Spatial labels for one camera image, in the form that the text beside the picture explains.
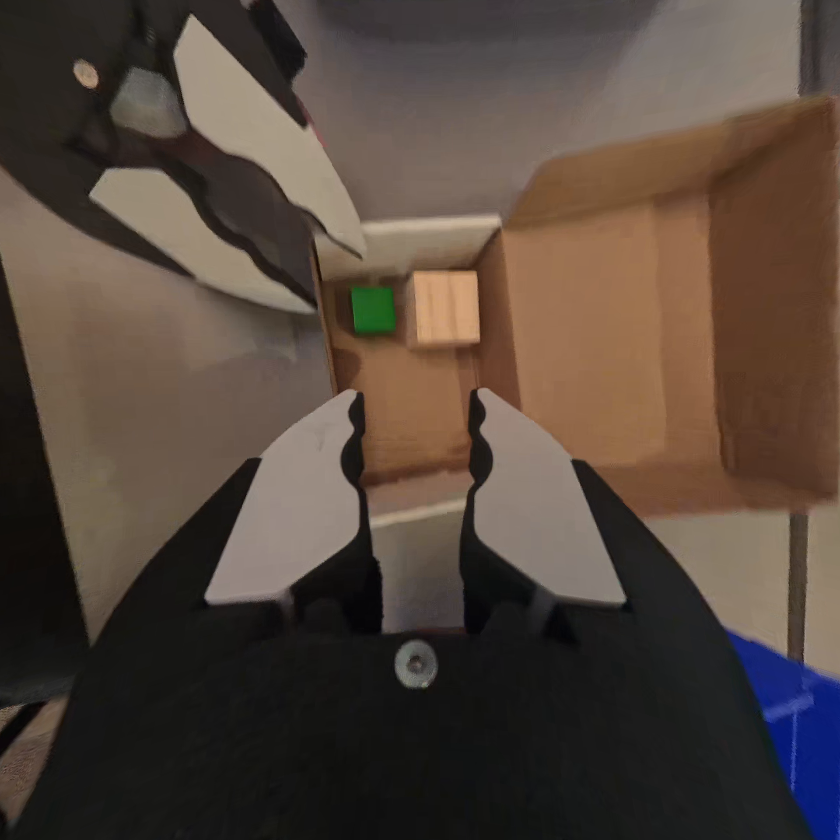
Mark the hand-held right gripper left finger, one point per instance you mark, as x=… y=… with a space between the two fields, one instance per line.
x=295 y=499

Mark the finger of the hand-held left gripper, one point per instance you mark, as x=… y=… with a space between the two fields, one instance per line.
x=164 y=216
x=256 y=111

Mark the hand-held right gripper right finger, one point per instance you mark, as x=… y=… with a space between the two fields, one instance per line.
x=538 y=512

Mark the white and brown cardboard box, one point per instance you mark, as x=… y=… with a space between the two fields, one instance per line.
x=610 y=341

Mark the green cube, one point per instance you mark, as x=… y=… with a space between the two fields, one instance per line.
x=373 y=310

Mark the pale wooden cube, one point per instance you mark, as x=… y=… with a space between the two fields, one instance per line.
x=446 y=308

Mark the blue plastic bin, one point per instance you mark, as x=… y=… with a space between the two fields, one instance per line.
x=800 y=722

